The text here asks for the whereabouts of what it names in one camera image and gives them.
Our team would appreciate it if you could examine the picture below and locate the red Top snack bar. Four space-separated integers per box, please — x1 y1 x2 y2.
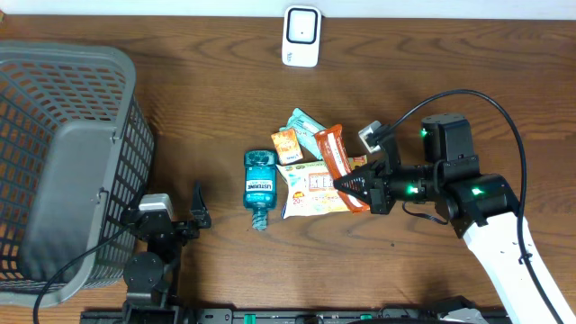
314 124 369 213

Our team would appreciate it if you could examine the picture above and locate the large yellow white snack bag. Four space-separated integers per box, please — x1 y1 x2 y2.
276 161 349 219

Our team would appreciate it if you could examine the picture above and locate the teal mouthwash bottle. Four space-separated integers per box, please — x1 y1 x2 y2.
243 149 278 231

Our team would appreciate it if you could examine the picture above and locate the mint green wipes pack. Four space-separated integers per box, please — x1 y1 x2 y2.
279 108 326 160

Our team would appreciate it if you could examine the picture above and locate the small orange snack pack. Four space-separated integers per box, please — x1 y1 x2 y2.
271 129 303 165

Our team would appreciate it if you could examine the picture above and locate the grey plastic shopping basket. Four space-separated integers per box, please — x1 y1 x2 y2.
1 40 155 307

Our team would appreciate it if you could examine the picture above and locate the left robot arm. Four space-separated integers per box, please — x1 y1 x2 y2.
120 183 212 323

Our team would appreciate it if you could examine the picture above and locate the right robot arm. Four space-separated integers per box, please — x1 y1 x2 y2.
334 113 575 323

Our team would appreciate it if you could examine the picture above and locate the white barcode scanner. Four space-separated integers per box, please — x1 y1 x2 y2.
281 5 322 68

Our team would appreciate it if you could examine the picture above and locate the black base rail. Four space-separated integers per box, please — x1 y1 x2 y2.
79 296 511 324

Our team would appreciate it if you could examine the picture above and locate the left black cable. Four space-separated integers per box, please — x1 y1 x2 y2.
31 222 131 324

